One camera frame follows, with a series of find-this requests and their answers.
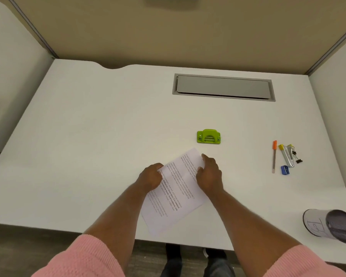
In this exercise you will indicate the person's left hand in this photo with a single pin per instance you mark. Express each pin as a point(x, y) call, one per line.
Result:
point(148, 178)

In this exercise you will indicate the person's right hand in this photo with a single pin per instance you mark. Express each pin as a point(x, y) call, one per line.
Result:
point(210, 178)

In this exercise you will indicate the printed white paper sheet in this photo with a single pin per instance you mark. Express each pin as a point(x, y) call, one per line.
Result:
point(176, 196)

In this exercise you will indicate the green hole punch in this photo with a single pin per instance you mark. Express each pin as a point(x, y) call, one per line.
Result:
point(208, 137)

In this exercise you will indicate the orange capped pen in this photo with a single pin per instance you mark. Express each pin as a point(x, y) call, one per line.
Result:
point(274, 155)

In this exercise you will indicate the blue pencil sharpener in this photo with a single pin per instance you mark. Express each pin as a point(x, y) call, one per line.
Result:
point(285, 170)

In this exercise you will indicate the silver stapler with yellow ends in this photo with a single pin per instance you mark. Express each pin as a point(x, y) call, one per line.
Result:
point(287, 158)

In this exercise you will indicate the black binder clip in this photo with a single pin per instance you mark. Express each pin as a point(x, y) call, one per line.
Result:
point(294, 152)
point(299, 161)

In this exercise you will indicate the person's right forearm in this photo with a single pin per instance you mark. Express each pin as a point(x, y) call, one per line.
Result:
point(248, 227)

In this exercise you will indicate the person's left forearm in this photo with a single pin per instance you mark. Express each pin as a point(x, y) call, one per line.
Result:
point(118, 222)

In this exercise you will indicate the person's right black shoe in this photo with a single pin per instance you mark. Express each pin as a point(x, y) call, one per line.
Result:
point(216, 253)

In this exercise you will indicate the person's black shoe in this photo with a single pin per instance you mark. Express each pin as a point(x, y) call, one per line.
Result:
point(173, 252)
point(216, 253)

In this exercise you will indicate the person's left black shoe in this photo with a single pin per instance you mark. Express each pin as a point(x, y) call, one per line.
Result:
point(173, 252)

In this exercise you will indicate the dark grey trousers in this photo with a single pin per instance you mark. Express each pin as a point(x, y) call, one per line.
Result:
point(219, 269)

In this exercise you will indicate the pink knit sweater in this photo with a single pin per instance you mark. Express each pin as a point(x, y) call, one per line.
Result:
point(80, 259)

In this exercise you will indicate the mesh cup with white label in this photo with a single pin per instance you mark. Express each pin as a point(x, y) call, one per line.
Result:
point(317, 225)

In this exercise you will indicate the wide beige partition panel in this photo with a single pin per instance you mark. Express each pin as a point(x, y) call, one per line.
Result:
point(176, 31)

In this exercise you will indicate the grey metal partition post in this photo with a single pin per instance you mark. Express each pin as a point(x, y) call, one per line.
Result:
point(331, 48)

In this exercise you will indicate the slim grey metal post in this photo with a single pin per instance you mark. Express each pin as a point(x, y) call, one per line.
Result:
point(31, 25)

